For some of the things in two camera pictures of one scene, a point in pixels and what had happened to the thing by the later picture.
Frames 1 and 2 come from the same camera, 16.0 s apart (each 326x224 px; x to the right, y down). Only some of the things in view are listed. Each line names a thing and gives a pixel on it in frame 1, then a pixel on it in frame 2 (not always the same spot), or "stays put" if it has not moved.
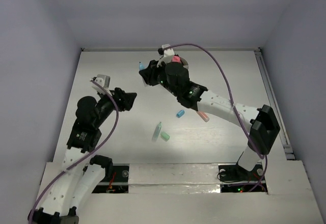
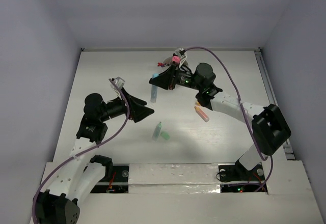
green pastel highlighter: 156,133 stays put
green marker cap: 165,136 stays put
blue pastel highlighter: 141,66 → 154,93
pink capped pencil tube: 176,58 stays put
